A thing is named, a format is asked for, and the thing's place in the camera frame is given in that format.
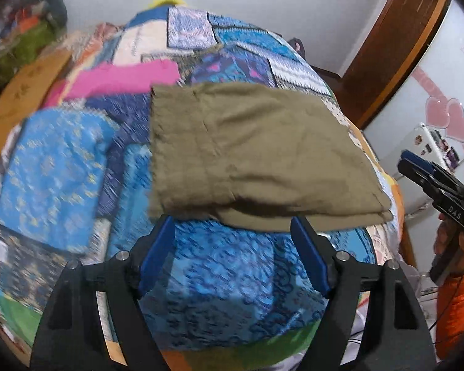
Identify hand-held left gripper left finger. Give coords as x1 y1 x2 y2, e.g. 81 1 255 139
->
30 215 177 371

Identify blue cloth with yellow print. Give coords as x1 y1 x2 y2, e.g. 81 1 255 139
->
0 107 118 256

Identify patchwork blanket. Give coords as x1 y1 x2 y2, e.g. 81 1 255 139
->
0 6 405 371

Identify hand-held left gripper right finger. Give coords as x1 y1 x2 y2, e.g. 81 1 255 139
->
290 215 437 371

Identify person's right hand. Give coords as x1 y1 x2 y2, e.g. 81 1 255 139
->
434 212 464 277

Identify person's right forearm orange sleeve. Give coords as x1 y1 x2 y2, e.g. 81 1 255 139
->
435 256 464 361

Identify yellow pillow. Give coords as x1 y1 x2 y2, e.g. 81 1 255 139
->
147 0 187 9

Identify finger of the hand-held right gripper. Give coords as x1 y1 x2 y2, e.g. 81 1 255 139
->
397 160 464 203
400 150 449 180

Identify pile of clothes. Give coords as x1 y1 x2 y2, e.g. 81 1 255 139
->
0 0 69 105

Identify pink cloth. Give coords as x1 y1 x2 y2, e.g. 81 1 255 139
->
44 60 181 108

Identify olive green pants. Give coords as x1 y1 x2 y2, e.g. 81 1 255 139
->
148 82 395 233

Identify white refrigerator with heart stickers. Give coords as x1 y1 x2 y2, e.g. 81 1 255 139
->
361 0 464 217

